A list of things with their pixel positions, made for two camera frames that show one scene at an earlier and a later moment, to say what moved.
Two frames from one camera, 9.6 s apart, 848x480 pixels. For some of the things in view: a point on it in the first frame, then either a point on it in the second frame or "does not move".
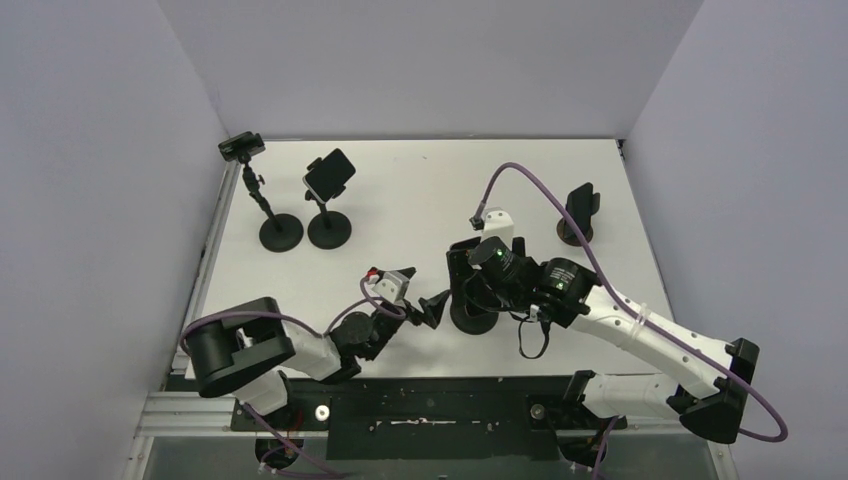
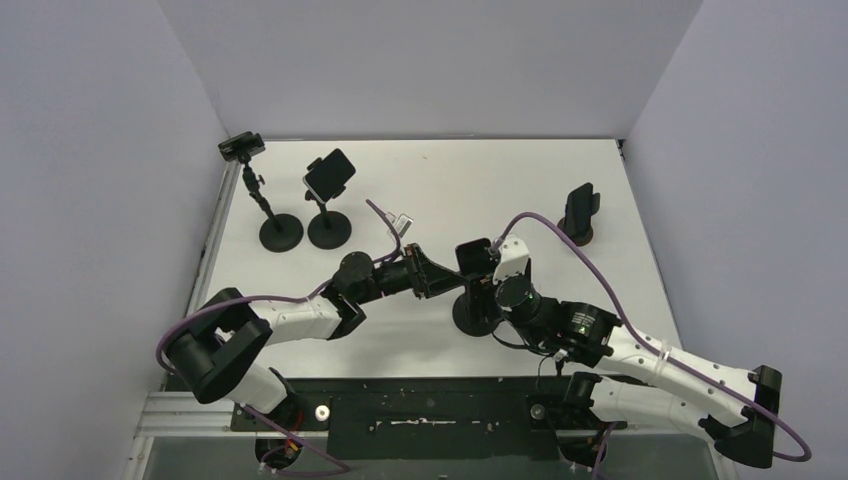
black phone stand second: x=328 y=229 does not move
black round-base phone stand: x=471 y=320 does not move
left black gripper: x=432 y=309 → x=426 y=277
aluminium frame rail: x=179 y=408 does not move
